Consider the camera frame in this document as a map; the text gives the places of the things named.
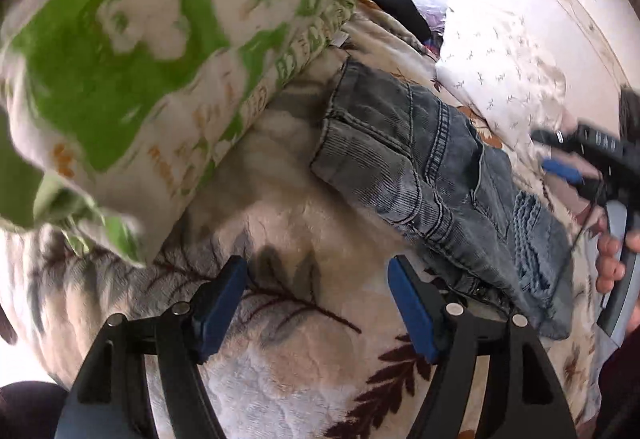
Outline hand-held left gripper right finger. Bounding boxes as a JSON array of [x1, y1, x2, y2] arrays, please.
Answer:
[[387, 255, 578, 439]]

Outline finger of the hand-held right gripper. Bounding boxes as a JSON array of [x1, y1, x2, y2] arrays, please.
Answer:
[[531, 129, 581, 152], [542, 159, 588, 187]]

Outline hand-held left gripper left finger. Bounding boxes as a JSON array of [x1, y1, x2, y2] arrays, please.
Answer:
[[55, 255, 249, 439]]

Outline blue denim pants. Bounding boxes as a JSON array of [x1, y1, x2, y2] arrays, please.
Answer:
[[309, 58, 576, 340]]

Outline person's right hand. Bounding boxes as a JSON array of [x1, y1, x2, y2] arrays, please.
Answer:
[[595, 229, 640, 296]]

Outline white patterned pillow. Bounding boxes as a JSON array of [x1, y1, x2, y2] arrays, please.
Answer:
[[435, 6, 568, 154]]

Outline leaf printed blanket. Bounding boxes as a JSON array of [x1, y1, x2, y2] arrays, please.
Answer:
[[0, 0, 640, 439]]

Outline purple cloth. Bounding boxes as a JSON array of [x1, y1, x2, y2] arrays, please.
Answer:
[[420, 4, 449, 50]]

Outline black cloth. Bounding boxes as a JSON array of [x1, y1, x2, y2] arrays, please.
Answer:
[[367, 0, 433, 44]]

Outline green patterned folded blanket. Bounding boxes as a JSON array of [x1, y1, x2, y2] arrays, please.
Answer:
[[0, 0, 371, 267]]

